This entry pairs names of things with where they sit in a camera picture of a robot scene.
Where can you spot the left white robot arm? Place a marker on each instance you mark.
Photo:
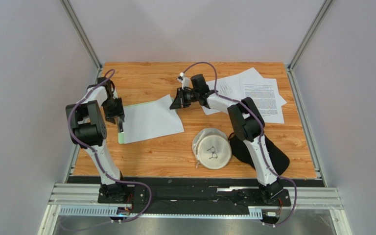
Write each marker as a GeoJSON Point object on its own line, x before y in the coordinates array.
{"type": "Point", "coordinates": [86, 123]}

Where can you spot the aluminium frame post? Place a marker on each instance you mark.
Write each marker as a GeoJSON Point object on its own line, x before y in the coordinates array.
{"type": "Point", "coordinates": [321, 14]}
{"type": "Point", "coordinates": [74, 19]}

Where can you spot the white mesh round pouch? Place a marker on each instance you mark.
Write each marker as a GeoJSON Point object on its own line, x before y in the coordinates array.
{"type": "Point", "coordinates": [211, 149]}

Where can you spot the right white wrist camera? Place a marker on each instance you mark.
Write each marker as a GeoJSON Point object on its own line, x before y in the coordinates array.
{"type": "Point", "coordinates": [185, 81]}

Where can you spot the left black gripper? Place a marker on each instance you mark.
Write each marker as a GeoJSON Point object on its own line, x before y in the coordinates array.
{"type": "Point", "coordinates": [110, 116]}

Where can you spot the right aluminium frame post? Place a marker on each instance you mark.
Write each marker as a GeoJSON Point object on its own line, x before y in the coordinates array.
{"type": "Point", "coordinates": [321, 14]}

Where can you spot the left aluminium frame post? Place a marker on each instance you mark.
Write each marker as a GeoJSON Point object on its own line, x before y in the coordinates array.
{"type": "Point", "coordinates": [74, 19]}

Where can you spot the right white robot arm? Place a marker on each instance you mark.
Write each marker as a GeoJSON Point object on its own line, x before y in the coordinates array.
{"type": "Point", "coordinates": [249, 143]}

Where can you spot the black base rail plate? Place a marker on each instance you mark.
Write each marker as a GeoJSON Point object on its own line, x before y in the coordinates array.
{"type": "Point", "coordinates": [190, 196]}

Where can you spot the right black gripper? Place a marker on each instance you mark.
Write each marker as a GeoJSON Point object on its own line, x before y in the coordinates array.
{"type": "Point", "coordinates": [182, 97]}

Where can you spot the black baseball cap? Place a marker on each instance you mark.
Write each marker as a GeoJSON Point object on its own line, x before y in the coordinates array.
{"type": "Point", "coordinates": [279, 160]}

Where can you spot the printed text paper sheet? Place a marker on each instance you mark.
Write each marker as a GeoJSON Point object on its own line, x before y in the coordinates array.
{"type": "Point", "coordinates": [266, 96]}

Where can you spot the white paper sheet behind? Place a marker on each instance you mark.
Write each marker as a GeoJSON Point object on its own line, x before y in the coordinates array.
{"type": "Point", "coordinates": [249, 73]}

